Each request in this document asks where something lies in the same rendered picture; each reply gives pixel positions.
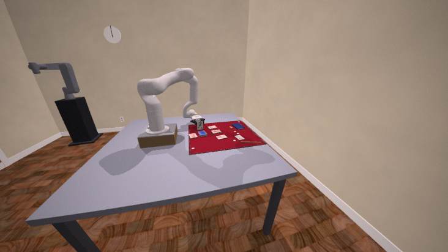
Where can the dark blue notebook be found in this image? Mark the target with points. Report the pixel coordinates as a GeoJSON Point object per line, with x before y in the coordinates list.
{"type": "Point", "coordinates": [238, 126]}

